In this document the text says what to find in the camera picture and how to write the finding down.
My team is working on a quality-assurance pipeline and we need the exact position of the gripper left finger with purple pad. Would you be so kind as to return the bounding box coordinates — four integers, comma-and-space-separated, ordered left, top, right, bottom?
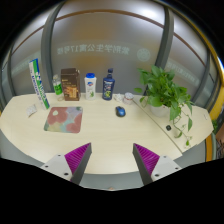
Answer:
41, 143, 92, 185

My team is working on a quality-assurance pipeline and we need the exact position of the white blue shuttlecock tube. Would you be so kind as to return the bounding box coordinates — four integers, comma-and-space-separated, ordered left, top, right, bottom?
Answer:
29, 59, 50, 110

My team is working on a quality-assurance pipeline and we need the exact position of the clear green-label bottle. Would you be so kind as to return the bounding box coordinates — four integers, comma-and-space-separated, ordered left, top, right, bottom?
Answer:
52, 74, 64, 101

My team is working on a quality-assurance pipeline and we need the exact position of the white shampoo bottle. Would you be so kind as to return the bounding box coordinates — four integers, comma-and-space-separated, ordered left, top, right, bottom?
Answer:
84, 73, 97, 100

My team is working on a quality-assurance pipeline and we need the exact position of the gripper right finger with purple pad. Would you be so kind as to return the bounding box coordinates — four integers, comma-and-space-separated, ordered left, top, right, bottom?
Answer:
133, 143, 181, 185

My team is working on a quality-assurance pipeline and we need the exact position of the crumpled white wrapper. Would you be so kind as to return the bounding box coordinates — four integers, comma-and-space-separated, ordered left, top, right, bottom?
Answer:
114, 94, 124, 102

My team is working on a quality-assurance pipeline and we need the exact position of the floral mouse pad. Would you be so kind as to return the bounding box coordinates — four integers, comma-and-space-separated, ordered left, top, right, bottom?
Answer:
44, 107, 83, 133

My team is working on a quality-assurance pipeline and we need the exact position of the small white packet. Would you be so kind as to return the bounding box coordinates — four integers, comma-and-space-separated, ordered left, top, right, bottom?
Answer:
26, 104, 37, 117

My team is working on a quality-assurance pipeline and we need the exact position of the small black round object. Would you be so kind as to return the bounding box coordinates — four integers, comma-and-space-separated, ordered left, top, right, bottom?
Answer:
166, 125, 172, 131

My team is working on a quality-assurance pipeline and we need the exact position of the green potted plant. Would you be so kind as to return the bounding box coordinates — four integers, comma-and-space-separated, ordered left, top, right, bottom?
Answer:
134, 65, 194, 147

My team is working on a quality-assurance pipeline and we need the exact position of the brown cardboard box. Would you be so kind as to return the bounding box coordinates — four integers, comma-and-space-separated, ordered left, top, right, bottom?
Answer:
61, 68, 81, 101

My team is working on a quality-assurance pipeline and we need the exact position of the blue computer mouse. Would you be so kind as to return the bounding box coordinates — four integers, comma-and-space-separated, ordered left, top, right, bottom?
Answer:
115, 106, 126, 117

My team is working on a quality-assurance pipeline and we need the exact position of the dark blue bottle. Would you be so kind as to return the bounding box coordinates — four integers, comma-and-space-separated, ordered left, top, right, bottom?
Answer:
102, 68, 115, 100

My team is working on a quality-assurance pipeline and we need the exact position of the small white cup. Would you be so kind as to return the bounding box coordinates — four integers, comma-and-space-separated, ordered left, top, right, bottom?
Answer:
123, 92, 134, 105

